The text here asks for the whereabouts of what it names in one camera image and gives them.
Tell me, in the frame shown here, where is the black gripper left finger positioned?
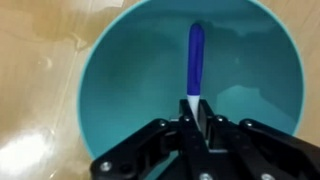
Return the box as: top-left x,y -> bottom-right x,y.
90,99 -> 213,180

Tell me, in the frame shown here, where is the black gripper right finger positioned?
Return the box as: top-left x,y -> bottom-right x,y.
199,100 -> 320,180

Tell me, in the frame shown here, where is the teal bowl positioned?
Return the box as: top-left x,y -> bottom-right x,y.
76,0 -> 306,180

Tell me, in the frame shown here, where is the blue and white marker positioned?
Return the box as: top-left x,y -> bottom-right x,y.
187,23 -> 205,129

